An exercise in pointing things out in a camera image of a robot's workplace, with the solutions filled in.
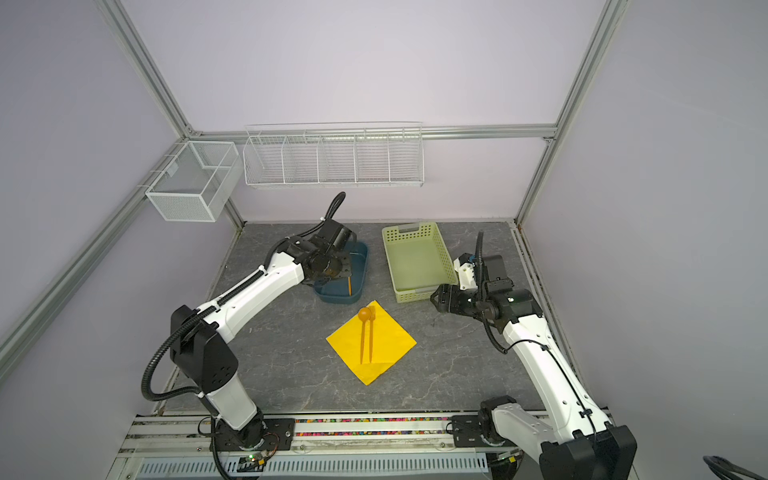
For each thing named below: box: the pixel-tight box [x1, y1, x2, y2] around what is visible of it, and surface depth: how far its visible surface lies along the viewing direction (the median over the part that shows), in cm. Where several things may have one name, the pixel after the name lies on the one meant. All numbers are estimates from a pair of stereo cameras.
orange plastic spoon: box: [358, 307, 371, 365], surface depth 96 cm
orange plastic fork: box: [369, 305, 376, 363], surface depth 96 cm
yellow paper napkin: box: [326, 302, 418, 386], surface depth 91 cm
